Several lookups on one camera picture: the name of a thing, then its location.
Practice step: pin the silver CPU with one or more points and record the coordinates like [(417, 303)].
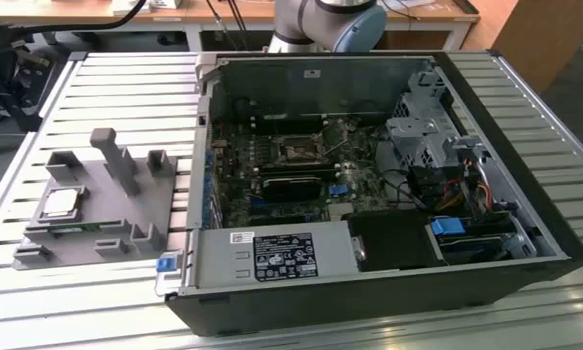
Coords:
[(62, 202)]

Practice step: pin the CPU socket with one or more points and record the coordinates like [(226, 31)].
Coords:
[(298, 150)]

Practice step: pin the white box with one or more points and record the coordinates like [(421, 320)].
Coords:
[(128, 8)]

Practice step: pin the grey parts rack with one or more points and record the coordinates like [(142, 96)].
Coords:
[(106, 204)]

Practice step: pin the green RAM stick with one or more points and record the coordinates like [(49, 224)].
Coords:
[(89, 226)]

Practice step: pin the wooden desk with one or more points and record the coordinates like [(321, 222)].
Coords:
[(198, 14)]

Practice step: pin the blue case latch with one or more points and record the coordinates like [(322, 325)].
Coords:
[(166, 265)]

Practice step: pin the black installed RAM stick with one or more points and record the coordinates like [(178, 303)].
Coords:
[(296, 170)]

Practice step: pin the grey power supply unit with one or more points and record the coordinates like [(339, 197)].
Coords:
[(224, 251)]

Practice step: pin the metal locking lever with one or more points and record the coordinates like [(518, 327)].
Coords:
[(338, 146)]

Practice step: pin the blue board connector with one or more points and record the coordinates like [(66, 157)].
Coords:
[(338, 191)]

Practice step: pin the green motherboard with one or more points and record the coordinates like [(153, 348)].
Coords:
[(359, 175)]

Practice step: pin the silver chipset heatsink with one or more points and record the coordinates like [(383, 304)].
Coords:
[(341, 212)]

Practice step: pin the metal disk bay cage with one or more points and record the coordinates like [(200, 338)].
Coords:
[(418, 142)]

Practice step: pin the black open PC case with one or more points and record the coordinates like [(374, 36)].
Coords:
[(321, 310)]

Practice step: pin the brown wooden cabinet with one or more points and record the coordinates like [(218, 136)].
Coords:
[(554, 36)]

